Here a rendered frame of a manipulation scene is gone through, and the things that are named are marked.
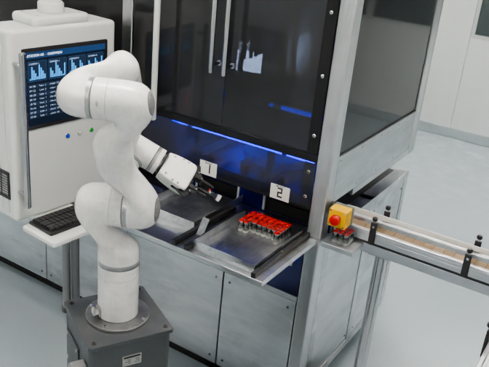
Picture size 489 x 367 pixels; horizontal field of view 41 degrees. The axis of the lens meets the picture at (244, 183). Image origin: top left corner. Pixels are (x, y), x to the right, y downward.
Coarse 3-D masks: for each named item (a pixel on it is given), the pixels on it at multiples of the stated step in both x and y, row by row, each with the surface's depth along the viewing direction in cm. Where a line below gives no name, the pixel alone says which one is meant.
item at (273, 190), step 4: (272, 184) 256; (276, 184) 255; (272, 188) 256; (276, 188) 255; (284, 188) 253; (288, 188) 252; (272, 192) 257; (276, 192) 256; (284, 192) 254; (288, 192) 253; (272, 196) 257; (276, 196) 256; (280, 196) 255; (284, 196) 254; (288, 196) 253; (284, 200) 255; (288, 200) 254
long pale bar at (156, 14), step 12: (156, 0) 251; (156, 12) 253; (156, 24) 255; (156, 36) 257; (156, 48) 259; (156, 60) 261; (156, 72) 263; (156, 84) 265; (156, 96) 267; (156, 108) 270
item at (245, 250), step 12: (240, 216) 260; (216, 228) 247; (228, 228) 254; (204, 240) 242; (216, 240) 244; (228, 240) 244; (240, 240) 245; (252, 240) 246; (264, 240) 247; (288, 240) 242; (204, 252) 234; (216, 252) 231; (228, 252) 236; (240, 252) 237; (252, 252) 238; (264, 252) 239; (276, 252) 235; (240, 264) 227; (252, 264) 224
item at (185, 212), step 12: (192, 180) 287; (168, 192) 274; (168, 204) 268; (180, 204) 269; (192, 204) 270; (204, 204) 271; (216, 204) 272; (228, 204) 267; (168, 216) 254; (180, 216) 259; (192, 216) 260; (204, 216) 254
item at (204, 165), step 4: (200, 160) 272; (200, 164) 272; (204, 164) 271; (208, 164) 270; (212, 164) 269; (204, 168) 272; (208, 168) 270; (212, 168) 269; (216, 168) 268; (204, 172) 272; (208, 172) 271; (212, 172) 270; (216, 172) 269; (212, 176) 270
